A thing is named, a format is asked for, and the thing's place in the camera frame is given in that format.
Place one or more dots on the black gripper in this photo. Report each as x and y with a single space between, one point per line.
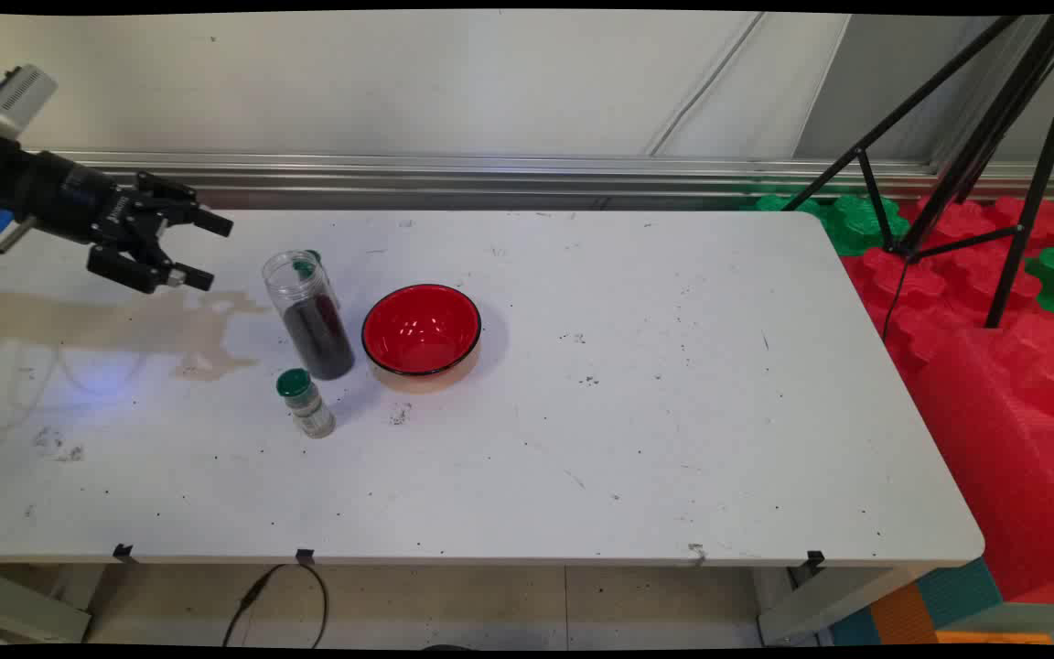
51 188

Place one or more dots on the clear plastic jar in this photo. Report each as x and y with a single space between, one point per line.
294 284

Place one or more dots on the black seeds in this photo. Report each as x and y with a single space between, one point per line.
326 348

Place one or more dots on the green capped spice bottle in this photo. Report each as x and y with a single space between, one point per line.
307 407
314 255

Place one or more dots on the red bowl with black rim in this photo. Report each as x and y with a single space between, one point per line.
422 329

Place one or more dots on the black tape strip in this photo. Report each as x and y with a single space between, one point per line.
305 556
123 552
815 558

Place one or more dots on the grey table leg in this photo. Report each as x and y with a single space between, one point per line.
24 609
820 604

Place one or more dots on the red foam floor blocks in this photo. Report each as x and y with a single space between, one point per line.
930 284

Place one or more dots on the black tripod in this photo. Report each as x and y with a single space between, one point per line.
984 137

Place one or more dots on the orange foam mat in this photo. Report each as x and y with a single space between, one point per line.
902 615

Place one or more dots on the large red foam block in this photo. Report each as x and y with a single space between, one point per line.
1012 439

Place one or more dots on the teal foam mat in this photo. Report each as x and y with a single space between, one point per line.
962 590

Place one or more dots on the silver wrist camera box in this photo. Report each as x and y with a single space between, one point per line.
19 91

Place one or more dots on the aluminium rail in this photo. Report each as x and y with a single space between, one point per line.
490 178

